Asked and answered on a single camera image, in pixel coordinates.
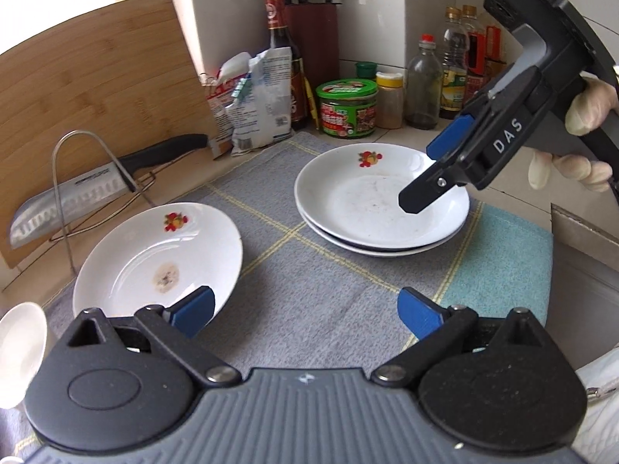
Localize red packet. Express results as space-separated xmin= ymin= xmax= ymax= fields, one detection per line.
xmin=484 ymin=24 xmax=508 ymax=78

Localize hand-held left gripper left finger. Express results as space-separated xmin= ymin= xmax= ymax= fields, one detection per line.
xmin=60 ymin=286 xmax=240 ymax=390

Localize black-handled kitchen knife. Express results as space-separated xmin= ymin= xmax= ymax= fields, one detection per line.
xmin=9 ymin=134 xmax=209 ymax=251

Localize yellow-lidded spice jar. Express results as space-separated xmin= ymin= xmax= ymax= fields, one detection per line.
xmin=376 ymin=71 xmax=404 ymax=130

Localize white plate two flower prints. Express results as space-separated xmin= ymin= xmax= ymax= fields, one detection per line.
xmin=297 ymin=203 xmax=467 ymax=257

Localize dark red knife block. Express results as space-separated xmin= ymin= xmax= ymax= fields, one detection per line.
xmin=284 ymin=2 xmax=342 ymax=107

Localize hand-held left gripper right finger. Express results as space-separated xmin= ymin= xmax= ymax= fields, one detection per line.
xmin=371 ymin=287 xmax=557 ymax=390

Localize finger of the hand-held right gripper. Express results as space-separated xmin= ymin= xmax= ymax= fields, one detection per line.
xmin=427 ymin=115 xmax=477 ymax=160
xmin=399 ymin=164 xmax=467 ymax=213

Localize white bowl pink flower print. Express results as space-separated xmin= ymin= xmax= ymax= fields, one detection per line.
xmin=0 ymin=302 xmax=49 ymax=409

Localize bottle with red label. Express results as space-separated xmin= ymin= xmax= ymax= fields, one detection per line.
xmin=459 ymin=5 xmax=487 ymax=90

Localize grey and teal checked towel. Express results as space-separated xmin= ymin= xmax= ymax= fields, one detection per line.
xmin=0 ymin=130 xmax=554 ymax=464

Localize metal wire rack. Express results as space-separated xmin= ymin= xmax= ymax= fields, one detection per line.
xmin=48 ymin=130 xmax=158 ymax=276

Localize person's white clothing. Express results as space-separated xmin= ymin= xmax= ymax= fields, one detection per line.
xmin=575 ymin=353 xmax=619 ymax=464

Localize white plate one flower print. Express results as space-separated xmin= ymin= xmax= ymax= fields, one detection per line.
xmin=295 ymin=143 xmax=471 ymax=248

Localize clear bottle red cap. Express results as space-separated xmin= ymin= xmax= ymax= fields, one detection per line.
xmin=405 ymin=34 xmax=443 ymax=130

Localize dark bottle yellow label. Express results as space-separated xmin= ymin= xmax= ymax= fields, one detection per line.
xmin=439 ymin=7 xmax=471 ymax=121

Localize white flower plate brown stain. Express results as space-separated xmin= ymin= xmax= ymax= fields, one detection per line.
xmin=72 ymin=201 xmax=243 ymax=344

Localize grey metal panel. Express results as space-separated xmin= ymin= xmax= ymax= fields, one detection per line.
xmin=551 ymin=203 xmax=619 ymax=363

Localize dark soy sauce bottle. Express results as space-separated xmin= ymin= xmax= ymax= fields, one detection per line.
xmin=263 ymin=0 xmax=308 ymax=131

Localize green-lidded sauce jar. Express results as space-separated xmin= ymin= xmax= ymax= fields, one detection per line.
xmin=316 ymin=78 xmax=379 ymax=138

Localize white and blue bag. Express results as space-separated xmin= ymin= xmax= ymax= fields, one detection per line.
xmin=225 ymin=47 xmax=297 ymax=155

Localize person's right hand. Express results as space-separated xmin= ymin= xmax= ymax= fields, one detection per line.
xmin=527 ymin=72 xmax=619 ymax=193

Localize bamboo cutting board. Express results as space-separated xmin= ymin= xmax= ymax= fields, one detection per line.
xmin=0 ymin=0 xmax=218 ymax=271

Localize red and white bag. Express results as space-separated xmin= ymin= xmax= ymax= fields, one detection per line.
xmin=200 ymin=52 xmax=252 ymax=159

